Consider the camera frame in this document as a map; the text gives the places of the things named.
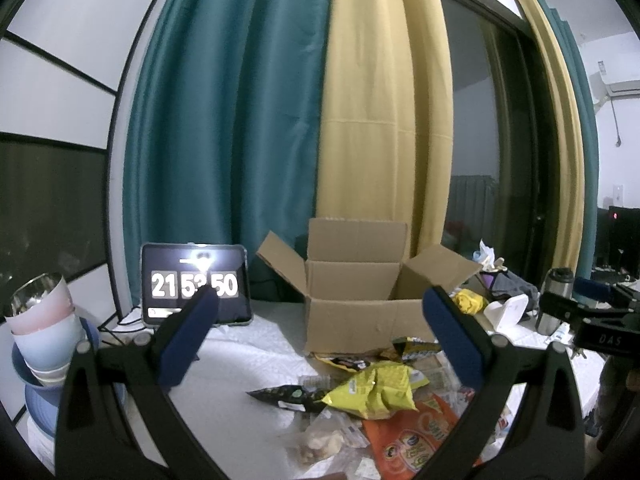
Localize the yellow chip bag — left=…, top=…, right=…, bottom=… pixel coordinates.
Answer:
left=321, top=362, right=430, bottom=420

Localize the clear bag of pale snacks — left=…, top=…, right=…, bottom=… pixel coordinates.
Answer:
left=280, top=408, right=370, bottom=467

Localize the steel thermos bottle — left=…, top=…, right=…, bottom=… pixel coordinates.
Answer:
left=536, top=266, right=574, bottom=336

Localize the grey cloth bag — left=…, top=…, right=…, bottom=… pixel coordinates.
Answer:
left=480, top=270, right=539, bottom=310

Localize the tablet showing clock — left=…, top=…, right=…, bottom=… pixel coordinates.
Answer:
left=140, top=243, right=253, bottom=326

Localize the dark computer monitor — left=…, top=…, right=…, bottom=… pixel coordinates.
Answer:
left=594, top=206, right=640, bottom=278

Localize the tissue pack on bag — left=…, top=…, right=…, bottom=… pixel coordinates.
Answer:
left=472, top=240, right=506, bottom=272

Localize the yellow black snack bag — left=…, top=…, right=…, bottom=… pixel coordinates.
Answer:
left=310, top=353, right=401, bottom=374

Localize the orange snack bag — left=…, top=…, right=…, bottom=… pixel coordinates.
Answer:
left=362, top=393, right=459, bottom=480

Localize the brown cardboard box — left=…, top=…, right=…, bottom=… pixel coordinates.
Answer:
left=257, top=218, right=480, bottom=354

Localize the black green snack bag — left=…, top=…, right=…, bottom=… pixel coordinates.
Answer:
left=247, top=385, right=329, bottom=414

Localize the stack of pastel bowls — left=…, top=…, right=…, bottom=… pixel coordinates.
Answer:
left=3, top=272, right=126, bottom=441

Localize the yellow curtain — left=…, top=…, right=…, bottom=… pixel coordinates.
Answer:
left=316, top=0, right=454, bottom=258

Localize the teal curtain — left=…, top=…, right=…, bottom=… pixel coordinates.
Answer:
left=122, top=0, right=330, bottom=302

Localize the wall air conditioner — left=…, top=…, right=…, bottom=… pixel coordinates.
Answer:
left=588, top=70, right=640, bottom=106

